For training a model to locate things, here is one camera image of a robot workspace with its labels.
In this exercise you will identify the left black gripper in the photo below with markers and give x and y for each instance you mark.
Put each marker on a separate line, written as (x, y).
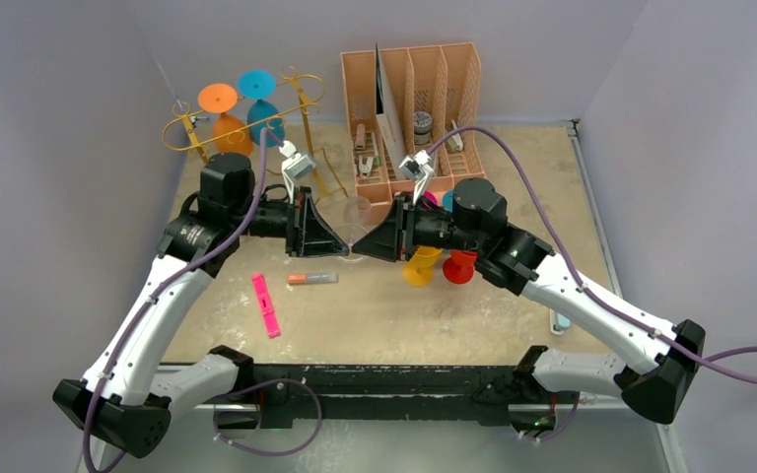
(307, 234)

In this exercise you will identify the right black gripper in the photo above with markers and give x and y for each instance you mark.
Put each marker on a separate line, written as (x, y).
(406, 229)

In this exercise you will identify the clear wine glass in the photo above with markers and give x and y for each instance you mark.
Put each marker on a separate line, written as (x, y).
(355, 215)

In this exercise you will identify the yellow plastic wine glass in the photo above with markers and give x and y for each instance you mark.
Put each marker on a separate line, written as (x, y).
(419, 269)

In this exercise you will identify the light blue wine glass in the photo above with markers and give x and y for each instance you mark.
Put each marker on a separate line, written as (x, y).
(447, 201)

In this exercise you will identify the red plastic wine glass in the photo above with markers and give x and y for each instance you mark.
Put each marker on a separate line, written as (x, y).
(459, 267)

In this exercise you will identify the magenta plastic wine glass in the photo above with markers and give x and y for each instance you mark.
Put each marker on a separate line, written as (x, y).
(430, 200)

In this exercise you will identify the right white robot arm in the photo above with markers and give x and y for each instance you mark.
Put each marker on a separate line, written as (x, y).
(649, 369)

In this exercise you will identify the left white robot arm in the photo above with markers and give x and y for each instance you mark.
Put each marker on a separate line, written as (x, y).
(121, 400)

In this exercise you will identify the dark blue wine glass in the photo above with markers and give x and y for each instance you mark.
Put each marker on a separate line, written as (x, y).
(259, 85)

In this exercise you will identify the orange plastic wine glass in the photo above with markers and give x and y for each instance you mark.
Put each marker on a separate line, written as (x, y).
(230, 134)

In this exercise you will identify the orange grey marker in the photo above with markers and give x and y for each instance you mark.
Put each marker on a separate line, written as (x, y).
(312, 278)

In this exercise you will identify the pink flat clip tool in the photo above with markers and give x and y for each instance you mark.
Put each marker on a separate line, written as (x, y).
(265, 304)

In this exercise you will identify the small white stapler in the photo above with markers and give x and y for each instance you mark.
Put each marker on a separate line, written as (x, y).
(454, 143)

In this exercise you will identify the round grey tin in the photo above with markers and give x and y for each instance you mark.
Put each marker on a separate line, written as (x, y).
(422, 127)

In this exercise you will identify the white folder in organizer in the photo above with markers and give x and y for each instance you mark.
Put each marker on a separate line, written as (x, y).
(387, 118)

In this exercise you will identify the peach desk organizer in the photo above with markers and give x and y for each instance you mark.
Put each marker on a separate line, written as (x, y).
(443, 80)

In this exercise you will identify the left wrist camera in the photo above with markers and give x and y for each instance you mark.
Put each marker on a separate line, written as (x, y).
(295, 166)

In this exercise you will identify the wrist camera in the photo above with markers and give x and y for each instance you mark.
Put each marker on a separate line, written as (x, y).
(419, 169)
(295, 166)

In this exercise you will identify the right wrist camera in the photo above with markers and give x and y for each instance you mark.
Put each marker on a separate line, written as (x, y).
(419, 169)

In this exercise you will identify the gold wire glass rack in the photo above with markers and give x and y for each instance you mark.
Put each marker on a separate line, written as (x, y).
(191, 129)

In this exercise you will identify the aluminium table frame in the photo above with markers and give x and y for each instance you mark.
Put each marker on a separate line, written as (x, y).
(122, 401)

